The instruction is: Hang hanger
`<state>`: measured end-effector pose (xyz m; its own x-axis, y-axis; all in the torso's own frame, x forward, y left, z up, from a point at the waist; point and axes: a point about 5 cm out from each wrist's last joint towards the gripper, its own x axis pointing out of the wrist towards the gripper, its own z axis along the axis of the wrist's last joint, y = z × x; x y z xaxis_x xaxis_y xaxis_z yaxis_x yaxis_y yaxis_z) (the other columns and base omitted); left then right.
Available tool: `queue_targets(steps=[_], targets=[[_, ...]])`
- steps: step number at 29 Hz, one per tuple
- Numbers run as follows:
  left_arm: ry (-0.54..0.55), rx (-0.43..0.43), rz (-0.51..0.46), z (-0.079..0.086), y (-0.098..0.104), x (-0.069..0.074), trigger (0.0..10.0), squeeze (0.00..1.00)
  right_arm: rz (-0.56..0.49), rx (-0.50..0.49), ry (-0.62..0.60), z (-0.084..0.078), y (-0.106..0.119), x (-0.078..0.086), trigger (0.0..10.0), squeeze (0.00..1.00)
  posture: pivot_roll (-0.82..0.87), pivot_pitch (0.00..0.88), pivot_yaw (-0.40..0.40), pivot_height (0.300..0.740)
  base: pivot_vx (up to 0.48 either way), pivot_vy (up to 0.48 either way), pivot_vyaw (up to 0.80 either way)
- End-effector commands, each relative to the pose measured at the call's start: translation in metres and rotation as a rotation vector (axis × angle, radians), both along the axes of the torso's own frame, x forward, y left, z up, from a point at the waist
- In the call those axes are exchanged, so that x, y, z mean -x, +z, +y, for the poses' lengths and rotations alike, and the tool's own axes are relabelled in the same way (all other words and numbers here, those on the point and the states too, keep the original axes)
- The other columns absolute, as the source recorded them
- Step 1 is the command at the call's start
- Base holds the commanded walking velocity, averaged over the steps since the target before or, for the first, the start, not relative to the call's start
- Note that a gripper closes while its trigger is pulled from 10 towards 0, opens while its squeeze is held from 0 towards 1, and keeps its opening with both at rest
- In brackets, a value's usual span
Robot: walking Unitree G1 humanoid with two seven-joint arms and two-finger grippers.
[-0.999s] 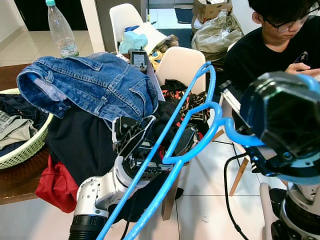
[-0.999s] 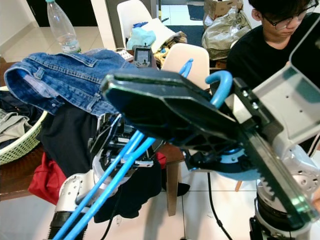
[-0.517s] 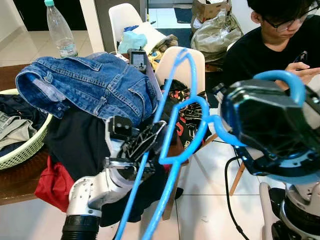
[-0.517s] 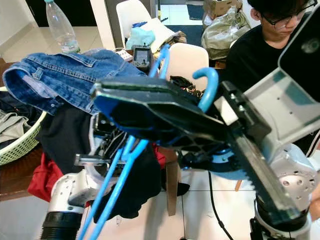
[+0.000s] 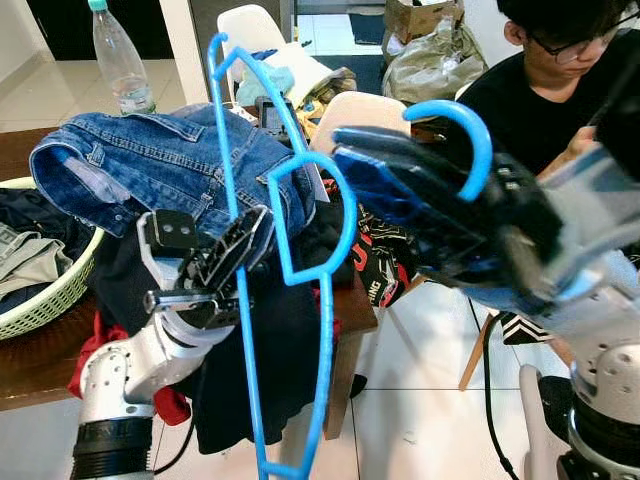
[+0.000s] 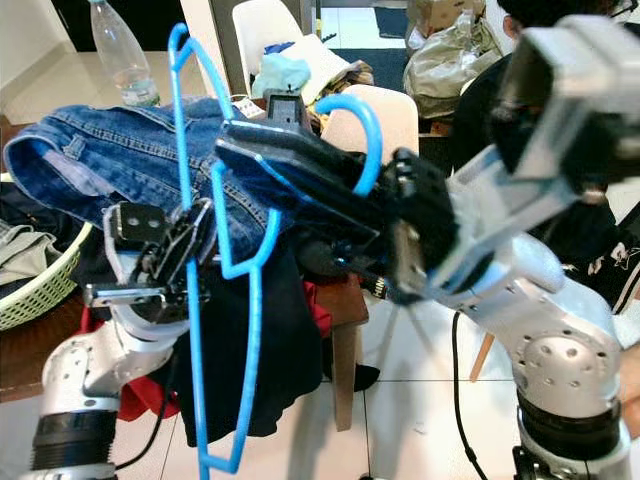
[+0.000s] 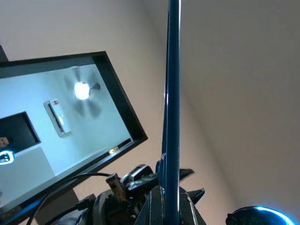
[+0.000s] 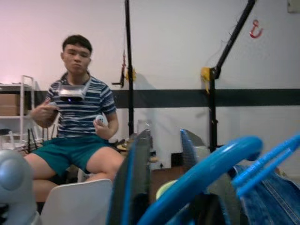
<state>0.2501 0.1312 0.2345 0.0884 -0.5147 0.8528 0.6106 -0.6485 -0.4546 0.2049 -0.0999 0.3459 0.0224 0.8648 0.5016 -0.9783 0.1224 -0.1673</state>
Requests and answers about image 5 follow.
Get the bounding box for green laundry basket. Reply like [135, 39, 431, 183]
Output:
[0, 178, 106, 341]

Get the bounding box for small black device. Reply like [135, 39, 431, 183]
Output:
[255, 95, 291, 136]

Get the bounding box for white plastic chair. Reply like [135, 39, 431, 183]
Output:
[218, 5, 336, 106]

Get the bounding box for person in black shirt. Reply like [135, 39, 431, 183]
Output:
[455, 0, 640, 186]

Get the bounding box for black red printed garment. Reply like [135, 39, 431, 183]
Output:
[350, 200, 421, 309]

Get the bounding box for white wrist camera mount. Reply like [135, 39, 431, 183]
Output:
[138, 208, 216, 316]
[540, 140, 640, 311]

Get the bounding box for chair with wooden legs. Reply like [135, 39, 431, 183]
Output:
[458, 308, 501, 393]

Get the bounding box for clear plastic bottle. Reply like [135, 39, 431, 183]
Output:
[88, 0, 156, 116]

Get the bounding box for blue plastic hanger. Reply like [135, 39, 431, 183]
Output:
[205, 30, 496, 480]

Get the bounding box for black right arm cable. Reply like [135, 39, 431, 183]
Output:
[483, 310, 521, 480]

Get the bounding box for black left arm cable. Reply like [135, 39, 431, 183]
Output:
[150, 365, 208, 476]

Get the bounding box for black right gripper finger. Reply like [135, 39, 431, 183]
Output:
[335, 152, 481, 286]
[333, 125, 501, 201]

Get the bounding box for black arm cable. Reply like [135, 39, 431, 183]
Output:
[483, 310, 521, 480]
[150, 365, 208, 476]

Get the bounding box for beige chair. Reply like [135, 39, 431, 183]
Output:
[310, 92, 411, 156]

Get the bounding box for brown cardboard box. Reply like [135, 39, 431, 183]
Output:
[385, 0, 466, 46]

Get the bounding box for blue denim jacket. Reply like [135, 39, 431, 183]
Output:
[30, 103, 319, 241]

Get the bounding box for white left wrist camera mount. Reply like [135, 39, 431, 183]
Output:
[138, 208, 216, 316]

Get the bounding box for teal cloth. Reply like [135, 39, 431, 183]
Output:
[237, 65, 296, 106]

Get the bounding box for grey green bag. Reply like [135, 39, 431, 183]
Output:
[383, 22, 489, 103]

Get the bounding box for black glasses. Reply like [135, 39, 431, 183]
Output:
[525, 10, 639, 63]

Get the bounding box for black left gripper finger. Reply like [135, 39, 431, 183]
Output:
[225, 210, 276, 291]
[208, 207, 263, 269]

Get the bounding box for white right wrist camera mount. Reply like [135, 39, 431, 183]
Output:
[540, 140, 640, 311]

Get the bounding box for grey garment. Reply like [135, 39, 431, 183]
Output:
[0, 222, 73, 301]

